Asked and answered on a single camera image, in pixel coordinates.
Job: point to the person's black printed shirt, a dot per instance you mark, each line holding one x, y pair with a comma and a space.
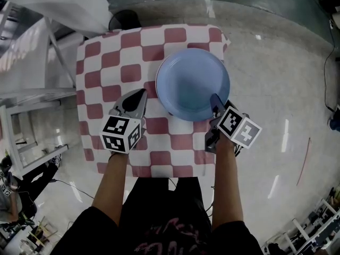
159, 238

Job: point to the person's left forearm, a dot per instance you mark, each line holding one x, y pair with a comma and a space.
112, 187

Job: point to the white equipment rack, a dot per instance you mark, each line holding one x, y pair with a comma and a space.
322, 236

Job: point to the black waste bin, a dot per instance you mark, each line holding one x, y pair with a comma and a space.
125, 20

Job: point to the blue big plate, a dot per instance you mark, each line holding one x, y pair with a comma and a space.
191, 81

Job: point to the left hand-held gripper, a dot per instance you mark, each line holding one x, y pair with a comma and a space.
117, 134

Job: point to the person's right forearm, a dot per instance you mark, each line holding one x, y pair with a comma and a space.
227, 185

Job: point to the red white checkered tablecloth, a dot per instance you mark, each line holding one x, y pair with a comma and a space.
111, 70

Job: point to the small white table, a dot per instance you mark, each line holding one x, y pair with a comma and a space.
11, 137

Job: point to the white square pillar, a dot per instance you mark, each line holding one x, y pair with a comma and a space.
53, 1

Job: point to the person's black trousers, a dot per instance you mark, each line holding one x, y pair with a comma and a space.
164, 195

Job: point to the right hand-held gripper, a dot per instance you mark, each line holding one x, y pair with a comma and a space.
239, 129

